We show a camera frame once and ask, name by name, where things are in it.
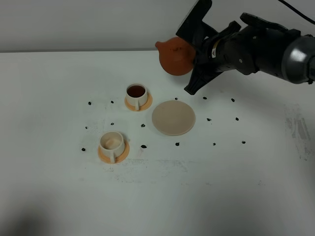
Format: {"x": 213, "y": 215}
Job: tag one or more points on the white far teacup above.
{"x": 136, "y": 96}

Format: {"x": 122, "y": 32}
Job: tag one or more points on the beige round teapot coaster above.
{"x": 173, "y": 118}

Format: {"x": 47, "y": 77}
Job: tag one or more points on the orange near saucer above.
{"x": 118, "y": 159}

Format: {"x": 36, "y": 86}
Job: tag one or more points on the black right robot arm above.
{"x": 260, "y": 46}

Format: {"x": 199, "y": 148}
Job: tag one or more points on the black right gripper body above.
{"x": 202, "y": 37}

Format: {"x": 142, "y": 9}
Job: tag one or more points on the white near teacup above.
{"x": 112, "y": 145}

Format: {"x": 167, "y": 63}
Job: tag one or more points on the brown clay teapot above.
{"x": 176, "y": 56}

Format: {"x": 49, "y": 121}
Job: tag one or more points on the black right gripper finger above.
{"x": 201, "y": 76}

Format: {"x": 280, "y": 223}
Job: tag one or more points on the white teacup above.
{"x": 112, "y": 145}
{"x": 136, "y": 96}

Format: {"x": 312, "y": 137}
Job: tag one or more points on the orange saucer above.
{"x": 147, "y": 104}
{"x": 118, "y": 159}

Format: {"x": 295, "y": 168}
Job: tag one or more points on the orange far saucer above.
{"x": 147, "y": 104}

